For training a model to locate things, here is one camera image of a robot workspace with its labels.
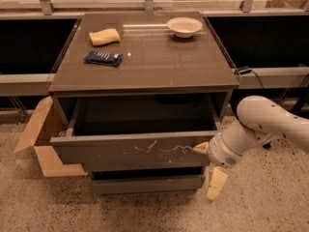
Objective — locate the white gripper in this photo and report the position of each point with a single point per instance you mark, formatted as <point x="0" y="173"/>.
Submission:
<point x="221" y="154"/>

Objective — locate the grey top drawer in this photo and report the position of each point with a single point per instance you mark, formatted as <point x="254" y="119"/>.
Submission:
<point x="138" y="132"/>

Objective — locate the grey drawer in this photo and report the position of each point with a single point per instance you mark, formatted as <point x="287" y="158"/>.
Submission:
<point x="138" y="132"/>
<point x="148" y="180"/>

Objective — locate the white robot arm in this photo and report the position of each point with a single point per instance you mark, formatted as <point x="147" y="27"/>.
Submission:
<point x="259" y="121"/>

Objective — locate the grey bottom drawer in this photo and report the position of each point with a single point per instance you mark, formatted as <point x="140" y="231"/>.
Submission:
<point x="148" y="180"/>

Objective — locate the grey cabinet with glass top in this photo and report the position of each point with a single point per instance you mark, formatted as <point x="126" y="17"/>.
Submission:
<point x="155" y="63"/>

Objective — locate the black stand leg with caster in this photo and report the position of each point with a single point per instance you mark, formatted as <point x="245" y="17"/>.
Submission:
<point x="267" y="146"/>

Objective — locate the white bowl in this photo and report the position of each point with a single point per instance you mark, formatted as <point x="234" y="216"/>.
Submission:
<point x="184" y="27"/>

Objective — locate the blue snack packet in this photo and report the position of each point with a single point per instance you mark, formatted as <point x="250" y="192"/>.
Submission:
<point x="104" y="58"/>

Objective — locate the yellow sponge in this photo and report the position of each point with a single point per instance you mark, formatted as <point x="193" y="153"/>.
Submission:
<point x="106" y="36"/>

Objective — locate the open cardboard box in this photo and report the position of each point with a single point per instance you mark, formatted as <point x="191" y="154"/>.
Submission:
<point x="45" y="123"/>

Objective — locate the black power adapter with cable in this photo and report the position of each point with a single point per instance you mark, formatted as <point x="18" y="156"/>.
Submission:
<point x="248" y="78"/>

